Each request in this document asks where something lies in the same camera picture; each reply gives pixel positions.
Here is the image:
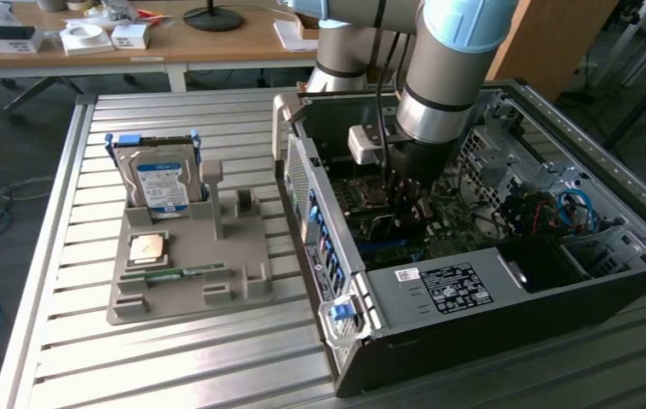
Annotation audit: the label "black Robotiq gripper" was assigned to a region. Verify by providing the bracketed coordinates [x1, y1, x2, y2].
[384, 140, 456, 193]

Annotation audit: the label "CPU socket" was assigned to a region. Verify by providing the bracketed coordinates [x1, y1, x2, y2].
[355, 177, 392, 210]

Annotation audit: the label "green motherboard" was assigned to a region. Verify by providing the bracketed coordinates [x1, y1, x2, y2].
[327, 157, 500, 263]

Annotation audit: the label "grey power supply unit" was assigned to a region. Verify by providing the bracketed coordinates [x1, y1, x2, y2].
[363, 249, 528, 331]

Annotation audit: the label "blue case release latch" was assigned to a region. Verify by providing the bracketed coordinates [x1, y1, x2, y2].
[327, 301, 358, 321]

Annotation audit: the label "white paper sheets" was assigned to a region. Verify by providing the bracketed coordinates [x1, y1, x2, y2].
[273, 19, 319, 53]

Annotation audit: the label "brown cardboard box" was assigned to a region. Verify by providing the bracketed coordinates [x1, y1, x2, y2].
[294, 11, 322, 31]

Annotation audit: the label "metal disk bay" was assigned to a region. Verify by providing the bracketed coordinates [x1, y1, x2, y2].
[558, 225, 646, 280]

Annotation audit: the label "black open PC case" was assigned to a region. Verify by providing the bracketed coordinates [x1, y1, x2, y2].
[273, 78, 646, 400]

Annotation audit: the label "grey printed parts rack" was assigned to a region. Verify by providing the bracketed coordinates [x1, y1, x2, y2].
[104, 160, 302, 327]

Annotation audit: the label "hard disk in blue caddy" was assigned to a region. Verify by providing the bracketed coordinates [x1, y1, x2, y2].
[104, 130, 204, 221]

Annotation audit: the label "green RAM stick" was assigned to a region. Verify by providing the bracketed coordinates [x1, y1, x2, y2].
[119, 262, 227, 282]

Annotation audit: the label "black round stand base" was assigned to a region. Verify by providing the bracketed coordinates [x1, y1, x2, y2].
[181, 0, 244, 33]

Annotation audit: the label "copper-coloured CPU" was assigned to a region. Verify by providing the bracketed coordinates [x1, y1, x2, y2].
[128, 233, 165, 263]

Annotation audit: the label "plain white box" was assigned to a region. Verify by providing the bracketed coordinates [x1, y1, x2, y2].
[109, 23, 152, 50]

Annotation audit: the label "white box with tape roll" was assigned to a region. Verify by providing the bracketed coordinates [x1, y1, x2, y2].
[59, 23, 115, 57]

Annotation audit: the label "wooden desk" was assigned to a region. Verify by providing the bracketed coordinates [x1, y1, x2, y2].
[0, 0, 480, 82]

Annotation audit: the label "black and white box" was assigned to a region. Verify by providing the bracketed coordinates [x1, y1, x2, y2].
[0, 25, 45, 55]

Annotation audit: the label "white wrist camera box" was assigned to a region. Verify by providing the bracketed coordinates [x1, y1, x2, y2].
[347, 124, 398, 166]

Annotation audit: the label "black camera cable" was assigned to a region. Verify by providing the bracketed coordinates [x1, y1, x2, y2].
[372, 25, 394, 191]

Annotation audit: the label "red and black wire bundle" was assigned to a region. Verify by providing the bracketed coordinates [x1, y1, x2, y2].
[502, 191, 558, 235]

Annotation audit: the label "blue SATA wire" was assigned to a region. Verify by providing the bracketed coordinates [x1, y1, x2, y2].
[555, 187, 603, 234]

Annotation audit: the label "white floor cable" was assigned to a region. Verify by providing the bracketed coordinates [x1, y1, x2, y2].
[0, 176, 55, 214]

